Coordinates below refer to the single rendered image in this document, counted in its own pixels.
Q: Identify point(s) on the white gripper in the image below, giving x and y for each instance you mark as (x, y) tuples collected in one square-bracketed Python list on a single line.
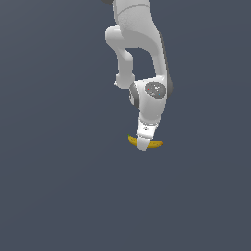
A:
[(146, 129)]

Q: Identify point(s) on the yellow banana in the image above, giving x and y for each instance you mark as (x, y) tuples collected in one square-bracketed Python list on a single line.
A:
[(155, 144)]

